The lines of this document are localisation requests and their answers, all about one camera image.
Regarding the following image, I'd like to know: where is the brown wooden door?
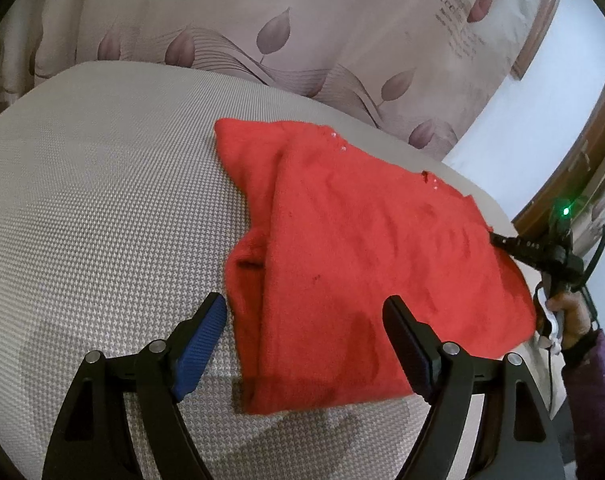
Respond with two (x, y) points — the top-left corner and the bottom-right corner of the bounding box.
(511, 39), (605, 256)

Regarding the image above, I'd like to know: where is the leaf-print satin curtain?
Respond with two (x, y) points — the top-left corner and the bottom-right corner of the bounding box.
(0, 0), (542, 159)

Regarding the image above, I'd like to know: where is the purple sleeve forearm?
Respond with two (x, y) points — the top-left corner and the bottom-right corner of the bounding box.
(563, 330), (605, 479)

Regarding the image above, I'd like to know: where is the red knit sweater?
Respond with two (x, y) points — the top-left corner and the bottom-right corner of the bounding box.
(214, 118), (535, 415)

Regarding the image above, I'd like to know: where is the beige woven table cover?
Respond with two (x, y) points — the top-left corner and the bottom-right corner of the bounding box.
(0, 62), (515, 479)

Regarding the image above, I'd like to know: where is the brown wooden window frame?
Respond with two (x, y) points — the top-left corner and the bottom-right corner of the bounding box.
(511, 0), (560, 80)

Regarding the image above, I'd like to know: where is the person's right hand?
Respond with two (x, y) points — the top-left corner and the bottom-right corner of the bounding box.
(546, 292), (592, 350)

